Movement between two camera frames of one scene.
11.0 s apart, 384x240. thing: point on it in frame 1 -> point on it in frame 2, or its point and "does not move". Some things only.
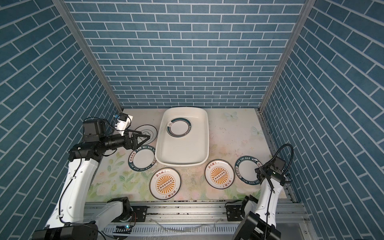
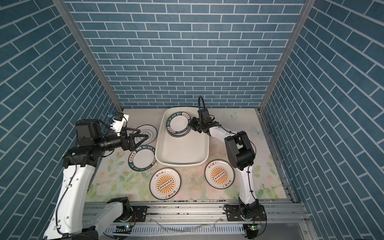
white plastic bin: (182, 138) does not move
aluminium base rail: (196, 221) does not move
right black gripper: (265, 168) -> (192, 122)
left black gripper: (133, 145) does not move
